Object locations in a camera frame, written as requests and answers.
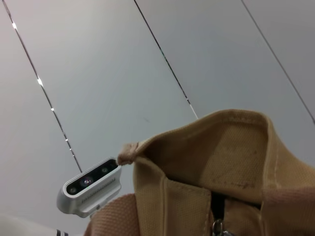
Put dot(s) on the khaki canvas food bag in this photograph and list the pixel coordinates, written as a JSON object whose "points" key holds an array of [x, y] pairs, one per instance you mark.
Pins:
{"points": [[197, 172]]}

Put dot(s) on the silver metal zipper pull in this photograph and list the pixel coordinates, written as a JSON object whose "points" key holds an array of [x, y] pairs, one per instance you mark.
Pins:
{"points": [[219, 228]]}

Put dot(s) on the white and silver left robot arm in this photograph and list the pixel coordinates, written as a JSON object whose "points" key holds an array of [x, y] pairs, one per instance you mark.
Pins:
{"points": [[24, 226]]}

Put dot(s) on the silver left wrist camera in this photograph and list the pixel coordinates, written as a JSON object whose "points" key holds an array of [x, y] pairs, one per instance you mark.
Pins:
{"points": [[91, 186]]}

